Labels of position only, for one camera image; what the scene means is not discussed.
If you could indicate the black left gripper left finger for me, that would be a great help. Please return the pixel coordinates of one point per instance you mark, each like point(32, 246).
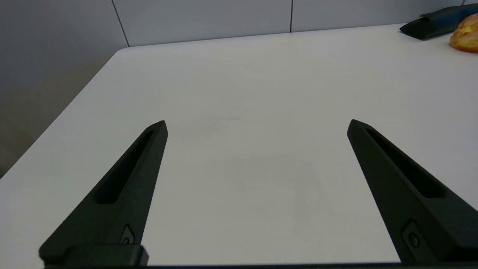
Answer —
point(142, 186)

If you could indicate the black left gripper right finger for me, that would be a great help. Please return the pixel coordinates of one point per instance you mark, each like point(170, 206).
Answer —
point(396, 194)

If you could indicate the black glasses case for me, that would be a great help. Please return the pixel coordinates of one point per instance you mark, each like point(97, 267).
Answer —
point(429, 26)

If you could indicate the cream filled bread bun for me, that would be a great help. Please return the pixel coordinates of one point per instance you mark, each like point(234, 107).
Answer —
point(466, 37)

